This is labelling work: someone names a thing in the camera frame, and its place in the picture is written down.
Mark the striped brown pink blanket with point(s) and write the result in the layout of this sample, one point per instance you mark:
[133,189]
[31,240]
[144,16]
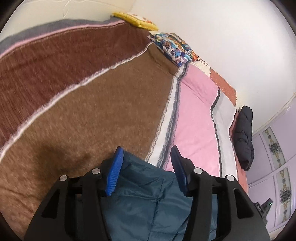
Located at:
[81,115]

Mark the white floral wardrobe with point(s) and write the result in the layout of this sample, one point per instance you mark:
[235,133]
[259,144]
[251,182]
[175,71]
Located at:
[275,162]

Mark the teal quilted jacket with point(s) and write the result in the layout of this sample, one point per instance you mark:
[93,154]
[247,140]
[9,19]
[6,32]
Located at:
[143,208]

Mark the yellow pillow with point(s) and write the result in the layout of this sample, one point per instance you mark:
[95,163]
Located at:
[138,22]

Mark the black padded jacket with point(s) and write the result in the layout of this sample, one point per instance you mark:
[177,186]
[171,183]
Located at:
[245,139]

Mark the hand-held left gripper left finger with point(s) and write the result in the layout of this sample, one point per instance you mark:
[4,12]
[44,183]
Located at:
[114,171]

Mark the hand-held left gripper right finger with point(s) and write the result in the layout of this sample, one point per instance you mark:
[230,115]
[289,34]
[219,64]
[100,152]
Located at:
[179,171]

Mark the colourful patterned pillow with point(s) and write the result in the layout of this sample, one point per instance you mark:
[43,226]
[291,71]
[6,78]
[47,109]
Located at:
[175,49]

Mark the white headboard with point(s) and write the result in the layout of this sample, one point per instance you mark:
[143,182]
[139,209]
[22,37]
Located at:
[57,11]

